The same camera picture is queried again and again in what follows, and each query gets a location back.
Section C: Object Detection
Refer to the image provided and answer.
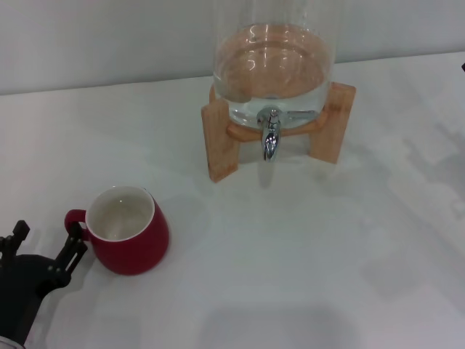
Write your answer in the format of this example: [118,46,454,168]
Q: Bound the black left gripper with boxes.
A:
[0,219,89,337]

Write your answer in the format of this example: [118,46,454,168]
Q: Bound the red cup with white inside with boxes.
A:
[64,185,171,276]

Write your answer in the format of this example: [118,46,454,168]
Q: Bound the chrome faucet with lever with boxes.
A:
[256,106,318,162]

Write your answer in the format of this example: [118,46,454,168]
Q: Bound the clear glass water dispenser jar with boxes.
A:
[211,0,337,130]

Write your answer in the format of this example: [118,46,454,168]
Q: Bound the wooden dispenser stand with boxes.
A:
[201,81,357,184]

